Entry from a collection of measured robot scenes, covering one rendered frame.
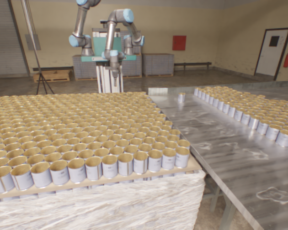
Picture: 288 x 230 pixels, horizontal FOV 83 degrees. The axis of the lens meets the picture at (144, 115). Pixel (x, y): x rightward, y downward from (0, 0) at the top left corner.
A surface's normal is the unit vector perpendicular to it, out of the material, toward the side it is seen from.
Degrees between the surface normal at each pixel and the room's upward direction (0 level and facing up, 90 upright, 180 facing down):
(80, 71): 92
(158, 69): 92
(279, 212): 0
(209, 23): 90
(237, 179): 0
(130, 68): 89
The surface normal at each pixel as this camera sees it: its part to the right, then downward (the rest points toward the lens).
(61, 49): 0.23, 0.40
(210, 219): 0.00, -0.91
